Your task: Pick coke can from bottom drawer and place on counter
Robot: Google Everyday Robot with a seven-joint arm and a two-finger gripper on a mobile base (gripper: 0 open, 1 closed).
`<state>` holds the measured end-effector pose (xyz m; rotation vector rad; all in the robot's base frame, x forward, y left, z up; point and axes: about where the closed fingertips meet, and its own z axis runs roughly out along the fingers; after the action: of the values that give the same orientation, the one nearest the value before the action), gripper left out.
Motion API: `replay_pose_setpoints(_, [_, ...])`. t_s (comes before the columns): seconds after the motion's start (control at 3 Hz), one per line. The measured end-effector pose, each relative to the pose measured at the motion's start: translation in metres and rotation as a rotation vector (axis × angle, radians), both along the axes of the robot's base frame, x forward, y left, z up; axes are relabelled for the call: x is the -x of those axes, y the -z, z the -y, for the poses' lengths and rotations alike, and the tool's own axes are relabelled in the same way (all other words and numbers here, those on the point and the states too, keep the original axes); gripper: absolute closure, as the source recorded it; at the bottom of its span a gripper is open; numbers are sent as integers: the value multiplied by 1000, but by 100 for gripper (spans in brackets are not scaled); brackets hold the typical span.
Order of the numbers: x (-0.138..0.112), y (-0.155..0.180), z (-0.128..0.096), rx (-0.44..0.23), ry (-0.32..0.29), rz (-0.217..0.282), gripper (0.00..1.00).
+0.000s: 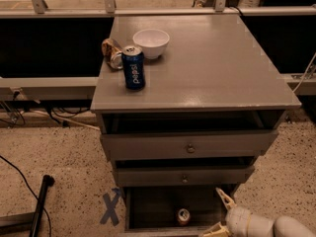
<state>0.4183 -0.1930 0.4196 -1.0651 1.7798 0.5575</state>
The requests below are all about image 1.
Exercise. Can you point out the black metal leg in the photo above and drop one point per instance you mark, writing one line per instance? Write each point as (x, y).
(28, 221)

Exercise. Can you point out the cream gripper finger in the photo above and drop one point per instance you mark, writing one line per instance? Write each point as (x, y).
(216, 230)
(228, 201)

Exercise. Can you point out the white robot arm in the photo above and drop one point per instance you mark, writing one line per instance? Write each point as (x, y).
(285, 226)

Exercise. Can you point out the blue pepsi can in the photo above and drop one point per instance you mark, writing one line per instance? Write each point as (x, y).
(132, 60)

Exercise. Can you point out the red coke can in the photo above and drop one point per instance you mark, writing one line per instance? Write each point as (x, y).
(183, 216)

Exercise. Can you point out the grey drawer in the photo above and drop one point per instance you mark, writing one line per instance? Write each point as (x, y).
(153, 209)
(183, 172)
(160, 136)

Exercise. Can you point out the grey bottom drawer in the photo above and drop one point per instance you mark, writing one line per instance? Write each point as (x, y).
(153, 209)

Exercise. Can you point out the grey top drawer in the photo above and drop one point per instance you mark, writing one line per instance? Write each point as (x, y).
(160, 136)

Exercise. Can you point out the blue tape X mark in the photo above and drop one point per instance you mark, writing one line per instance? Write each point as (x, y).
(111, 204)

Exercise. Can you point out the white bowl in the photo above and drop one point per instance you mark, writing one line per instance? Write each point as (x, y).
(153, 42)

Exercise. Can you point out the grey middle drawer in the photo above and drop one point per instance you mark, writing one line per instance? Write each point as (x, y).
(183, 172)

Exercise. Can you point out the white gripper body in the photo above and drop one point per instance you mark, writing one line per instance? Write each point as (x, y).
(239, 219)

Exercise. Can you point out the grey drawer cabinet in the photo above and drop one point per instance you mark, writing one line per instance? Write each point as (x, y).
(212, 64)

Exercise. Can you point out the metal railing frame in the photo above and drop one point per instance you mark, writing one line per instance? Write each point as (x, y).
(37, 9)

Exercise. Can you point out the brown can lying down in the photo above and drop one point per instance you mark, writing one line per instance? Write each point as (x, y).
(112, 51)

